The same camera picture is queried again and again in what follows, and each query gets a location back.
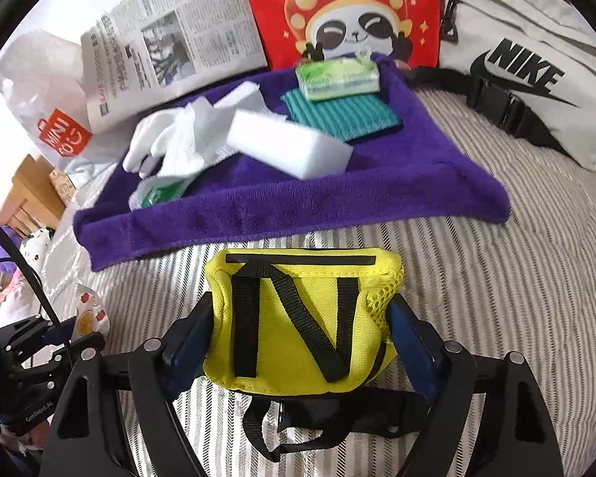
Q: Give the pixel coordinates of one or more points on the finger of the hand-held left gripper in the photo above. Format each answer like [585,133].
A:
[65,329]
[82,348]

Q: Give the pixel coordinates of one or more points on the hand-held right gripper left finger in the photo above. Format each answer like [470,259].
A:
[188,353]

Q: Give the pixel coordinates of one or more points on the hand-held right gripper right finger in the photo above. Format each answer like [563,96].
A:
[412,353]

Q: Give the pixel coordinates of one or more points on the white snack packet orange print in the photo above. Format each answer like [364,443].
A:
[87,315]

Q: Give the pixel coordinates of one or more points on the large white sponge block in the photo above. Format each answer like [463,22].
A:
[288,141]

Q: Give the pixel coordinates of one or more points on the green and white tissue pack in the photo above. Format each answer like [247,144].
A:
[337,79]

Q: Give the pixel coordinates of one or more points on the white plush toy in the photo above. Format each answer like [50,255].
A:
[35,248]

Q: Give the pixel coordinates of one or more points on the striped bed sheet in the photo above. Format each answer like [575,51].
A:
[477,283]

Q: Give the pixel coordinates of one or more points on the wooden cabinet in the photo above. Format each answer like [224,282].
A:
[30,194]

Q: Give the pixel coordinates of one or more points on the small patterned box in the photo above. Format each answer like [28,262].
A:
[62,184]

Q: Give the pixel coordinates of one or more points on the purple towel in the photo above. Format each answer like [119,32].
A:
[402,194]

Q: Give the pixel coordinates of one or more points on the small green packet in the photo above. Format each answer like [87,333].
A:
[164,193]

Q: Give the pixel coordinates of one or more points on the white glove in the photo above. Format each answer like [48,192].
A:
[149,139]

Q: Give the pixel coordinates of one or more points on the white cloth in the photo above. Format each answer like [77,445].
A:
[193,134]

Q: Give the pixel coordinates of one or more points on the teal ribbed cloth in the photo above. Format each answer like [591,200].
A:
[347,119]

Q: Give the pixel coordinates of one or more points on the white plastic bag red logo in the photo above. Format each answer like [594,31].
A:
[35,74]

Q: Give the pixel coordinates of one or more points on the newspaper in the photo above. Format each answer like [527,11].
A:
[188,20]

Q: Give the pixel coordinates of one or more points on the grey waist bag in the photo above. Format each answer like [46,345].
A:
[501,20]

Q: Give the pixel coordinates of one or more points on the red panda print bag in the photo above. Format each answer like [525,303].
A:
[268,10]

